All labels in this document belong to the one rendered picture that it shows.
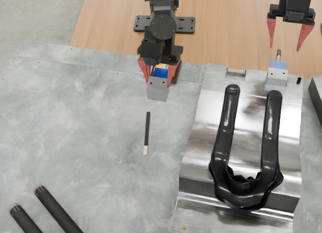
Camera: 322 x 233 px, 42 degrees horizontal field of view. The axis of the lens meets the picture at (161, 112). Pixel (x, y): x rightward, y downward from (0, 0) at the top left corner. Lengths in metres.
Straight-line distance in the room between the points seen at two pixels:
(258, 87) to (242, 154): 0.23
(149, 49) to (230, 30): 0.53
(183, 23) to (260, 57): 0.28
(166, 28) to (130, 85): 0.39
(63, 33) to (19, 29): 0.28
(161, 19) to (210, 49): 0.47
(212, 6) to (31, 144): 0.75
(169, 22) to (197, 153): 0.30
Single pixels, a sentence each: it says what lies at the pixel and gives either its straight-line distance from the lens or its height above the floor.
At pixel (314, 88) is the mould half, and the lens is 1.23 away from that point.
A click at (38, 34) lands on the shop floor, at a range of 2.69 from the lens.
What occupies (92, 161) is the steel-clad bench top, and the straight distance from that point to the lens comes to 1.13.
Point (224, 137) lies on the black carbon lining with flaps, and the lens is 1.04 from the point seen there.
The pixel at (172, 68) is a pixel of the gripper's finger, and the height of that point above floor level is 1.02.
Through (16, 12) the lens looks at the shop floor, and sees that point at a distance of 2.89.
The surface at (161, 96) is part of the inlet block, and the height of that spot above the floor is 0.93.
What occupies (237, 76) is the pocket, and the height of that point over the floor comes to 0.86.
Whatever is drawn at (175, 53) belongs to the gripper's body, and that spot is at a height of 1.04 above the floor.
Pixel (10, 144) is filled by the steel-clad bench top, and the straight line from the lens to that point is 1.23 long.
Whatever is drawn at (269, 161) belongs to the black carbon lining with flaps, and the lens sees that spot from 0.98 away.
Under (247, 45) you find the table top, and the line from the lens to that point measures 1.36.
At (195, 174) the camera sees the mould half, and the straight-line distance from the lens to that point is 0.94.
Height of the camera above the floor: 1.77
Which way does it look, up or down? 55 degrees down
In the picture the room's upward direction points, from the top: 6 degrees counter-clockwise
